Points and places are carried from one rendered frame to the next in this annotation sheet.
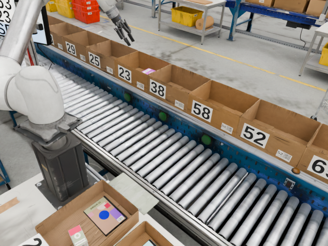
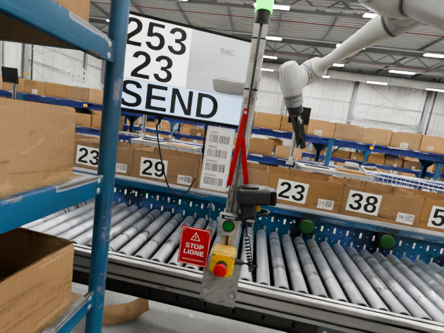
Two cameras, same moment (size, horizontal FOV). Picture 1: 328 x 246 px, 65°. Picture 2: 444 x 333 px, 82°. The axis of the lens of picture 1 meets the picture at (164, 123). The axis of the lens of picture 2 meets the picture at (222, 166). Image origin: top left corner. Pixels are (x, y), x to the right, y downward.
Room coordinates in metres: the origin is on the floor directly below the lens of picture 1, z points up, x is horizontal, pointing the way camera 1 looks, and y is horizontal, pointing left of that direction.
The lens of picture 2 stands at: (1.02, 1.40, 1.24)
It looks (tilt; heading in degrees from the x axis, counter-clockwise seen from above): 8 degrees down; 328
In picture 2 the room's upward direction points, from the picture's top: 9 degrees clockwise
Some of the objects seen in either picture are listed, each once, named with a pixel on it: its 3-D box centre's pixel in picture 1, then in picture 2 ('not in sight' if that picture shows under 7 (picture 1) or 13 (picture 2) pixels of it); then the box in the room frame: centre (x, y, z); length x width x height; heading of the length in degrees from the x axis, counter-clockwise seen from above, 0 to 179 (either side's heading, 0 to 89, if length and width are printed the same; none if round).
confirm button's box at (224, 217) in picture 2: not in sight; (228, 224); (1.64, 0.95, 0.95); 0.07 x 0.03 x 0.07; 51
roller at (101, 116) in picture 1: (103, 116); (307, 264); (1.66, 0.49, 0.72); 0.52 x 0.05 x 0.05; 141
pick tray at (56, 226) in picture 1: (90, 223); not in sight; (0.68, 0.33, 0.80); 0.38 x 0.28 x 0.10; 141
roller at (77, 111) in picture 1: (88, 106); (261, 255); (1.78, 0.64, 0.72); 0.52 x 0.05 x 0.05; 141
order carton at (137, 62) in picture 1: (142, 71); (299, 187); (2.01, 0.21, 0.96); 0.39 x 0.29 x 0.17; 51
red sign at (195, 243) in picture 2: not in sight; (203, 248); (1.69, 1.00, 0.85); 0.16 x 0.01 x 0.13; 51
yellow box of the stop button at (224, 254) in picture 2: not in sight; (234, 263); (1.59, 0.93, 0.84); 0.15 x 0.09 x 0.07; 51
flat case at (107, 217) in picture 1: (105, 215); not in sight; (0.76, 0.27, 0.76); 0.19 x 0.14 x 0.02; 49
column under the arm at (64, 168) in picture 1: (62, 164); not in sight; (0.94, 0.53, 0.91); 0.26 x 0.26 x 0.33; 50
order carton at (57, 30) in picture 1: (65, 36); (114, 156); (2.75, 1.11, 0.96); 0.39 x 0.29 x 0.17; 51
